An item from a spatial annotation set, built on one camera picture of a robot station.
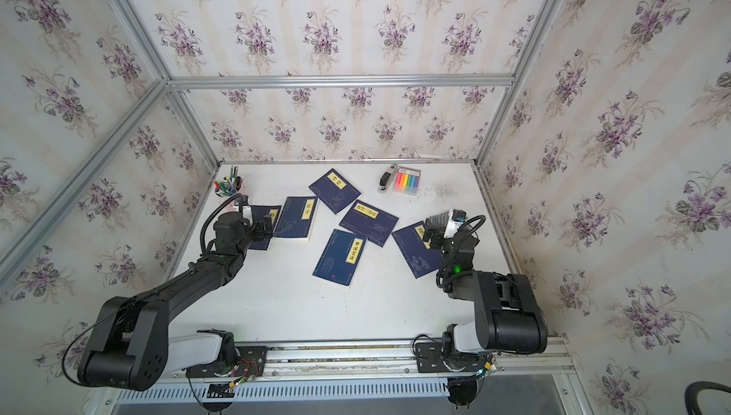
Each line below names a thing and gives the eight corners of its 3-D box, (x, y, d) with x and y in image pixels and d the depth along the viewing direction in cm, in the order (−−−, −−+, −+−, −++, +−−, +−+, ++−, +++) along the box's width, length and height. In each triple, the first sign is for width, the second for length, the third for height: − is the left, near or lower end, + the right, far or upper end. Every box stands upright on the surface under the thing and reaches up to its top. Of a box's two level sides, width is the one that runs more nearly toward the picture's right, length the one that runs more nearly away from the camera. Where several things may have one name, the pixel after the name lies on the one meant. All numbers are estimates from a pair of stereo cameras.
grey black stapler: (376, 190, 113) (376, 183, 109) (389, 169, 120) (390, 162, 117) (385, 194, 112) (386, 186, 108) (397, 173, 119) (399, 165, 115)
